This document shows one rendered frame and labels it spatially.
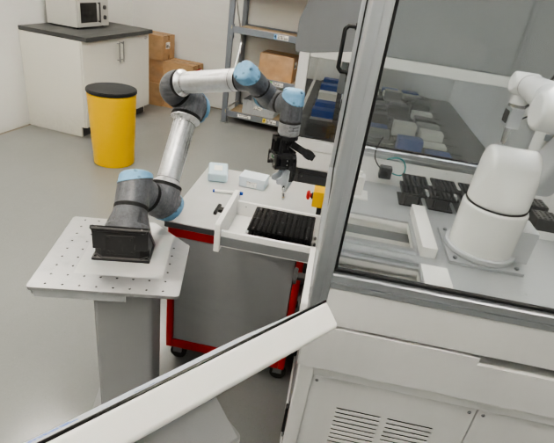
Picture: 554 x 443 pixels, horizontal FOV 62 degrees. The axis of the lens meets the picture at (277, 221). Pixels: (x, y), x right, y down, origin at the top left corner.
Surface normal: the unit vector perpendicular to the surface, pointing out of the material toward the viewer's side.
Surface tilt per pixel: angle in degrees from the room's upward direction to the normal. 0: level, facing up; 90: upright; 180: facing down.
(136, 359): 90
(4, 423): 0
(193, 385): 40
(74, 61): 90
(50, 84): 90
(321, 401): 90
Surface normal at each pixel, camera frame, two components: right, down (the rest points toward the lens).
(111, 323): 0.06, 0.48
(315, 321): 0.52, -0.39
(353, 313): -0.15, 0.45
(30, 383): 0.13, -0.87
